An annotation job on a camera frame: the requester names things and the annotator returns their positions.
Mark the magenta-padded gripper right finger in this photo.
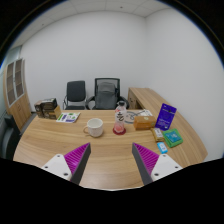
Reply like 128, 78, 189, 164
132, 142, 184, 186

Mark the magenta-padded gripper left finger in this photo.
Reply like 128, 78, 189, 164
41, 142, 92, 186

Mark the clear bottle with pink drink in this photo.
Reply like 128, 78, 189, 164
112, 100, 128, 134

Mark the small blue box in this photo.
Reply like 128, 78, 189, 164
156, 141, 169, 155

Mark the small yellow-brown box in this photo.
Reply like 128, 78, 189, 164
150, 127, 165, 143

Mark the white mug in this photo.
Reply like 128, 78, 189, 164
82, 117, 105, 138

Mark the orange-brown box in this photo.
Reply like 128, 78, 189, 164
133, 115, 157, 131

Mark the flat round red coaster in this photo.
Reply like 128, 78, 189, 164
112, 126, 127, 136

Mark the white and green leaflet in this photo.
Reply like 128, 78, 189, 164
55, 111, 81, 124

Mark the purple pouch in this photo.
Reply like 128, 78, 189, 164
154, 102, 178, 131

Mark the white paper sheet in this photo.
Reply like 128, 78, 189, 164
134, 109, 154, 118

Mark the tan cardboard box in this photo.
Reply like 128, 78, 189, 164
42, 105, 63, 121

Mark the black cardboard box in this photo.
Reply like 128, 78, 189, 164
33, 97, 58, 118

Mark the black visitor chair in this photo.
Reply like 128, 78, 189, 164
62, 80, 88, 111

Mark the grey backpack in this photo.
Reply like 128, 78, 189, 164
95, 81, 118, 110

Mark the dark armchair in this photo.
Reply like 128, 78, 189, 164
0, 113, 23, 160

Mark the black mesh office chair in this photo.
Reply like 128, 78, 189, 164
85, 77, 130, 111

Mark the wooden shelf cabinet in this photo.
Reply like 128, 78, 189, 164
2, 58, 33, 131

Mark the white disc with blue ring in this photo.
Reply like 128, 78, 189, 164
124, 110, 138, 125

